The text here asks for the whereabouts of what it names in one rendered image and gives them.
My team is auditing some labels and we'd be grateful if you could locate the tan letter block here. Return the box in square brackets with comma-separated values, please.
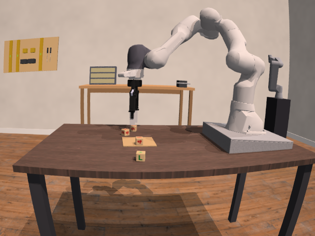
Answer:
[130, 125, 137, 132]
[136, 151, 145, 162]
[135, 137, 143, 145]
[121, 128, 129, 136]

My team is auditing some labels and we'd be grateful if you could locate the peach flat mat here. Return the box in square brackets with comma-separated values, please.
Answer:
[122, 137, 157, 147]

